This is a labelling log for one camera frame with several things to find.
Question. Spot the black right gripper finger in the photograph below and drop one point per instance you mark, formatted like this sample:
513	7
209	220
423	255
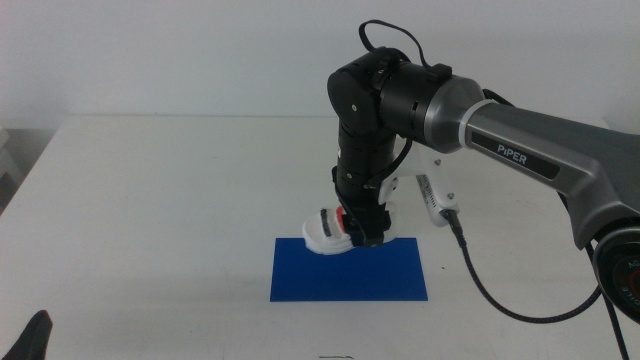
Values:
377	230
354	225

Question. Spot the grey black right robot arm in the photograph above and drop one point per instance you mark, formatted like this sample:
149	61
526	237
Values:
525	135

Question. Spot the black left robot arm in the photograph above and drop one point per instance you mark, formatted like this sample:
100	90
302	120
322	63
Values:
34	340

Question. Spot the blue rectangular mat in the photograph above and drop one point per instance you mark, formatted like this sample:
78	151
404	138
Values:
350	280

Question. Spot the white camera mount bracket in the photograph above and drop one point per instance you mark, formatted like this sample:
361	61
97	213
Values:
417	165

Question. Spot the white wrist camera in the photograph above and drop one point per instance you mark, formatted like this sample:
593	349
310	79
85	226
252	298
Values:
438	202

